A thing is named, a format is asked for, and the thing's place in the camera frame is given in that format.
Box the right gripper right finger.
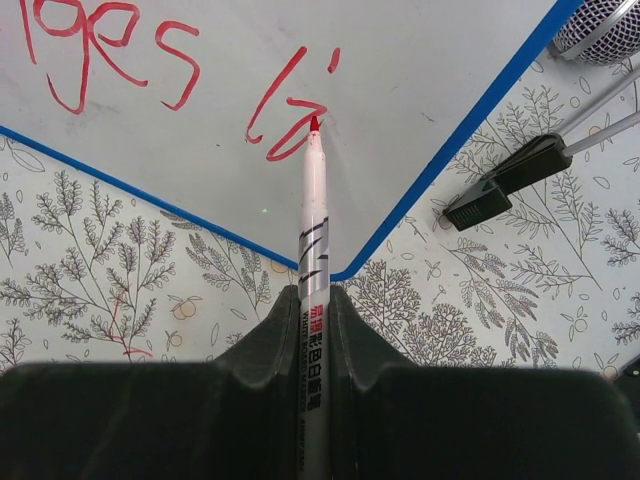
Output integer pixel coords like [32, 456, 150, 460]
[329, 286, 639, 479]

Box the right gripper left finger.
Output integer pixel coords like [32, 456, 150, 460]
[1, 286, 299, 479]

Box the red whiteboard marker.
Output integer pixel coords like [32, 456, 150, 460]
[296, 117, 331, 479]

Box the blue framed whiteboard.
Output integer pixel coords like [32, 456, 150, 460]
[1, 1, 578, 280]

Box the black whiteboard stand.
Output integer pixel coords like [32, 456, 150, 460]
[443, 70, 639, 231]

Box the floral table mat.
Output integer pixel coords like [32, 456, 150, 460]
[1, 57, 639, 379]

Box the black glitter microphone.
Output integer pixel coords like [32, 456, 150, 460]
[547, 0, 639, 66]

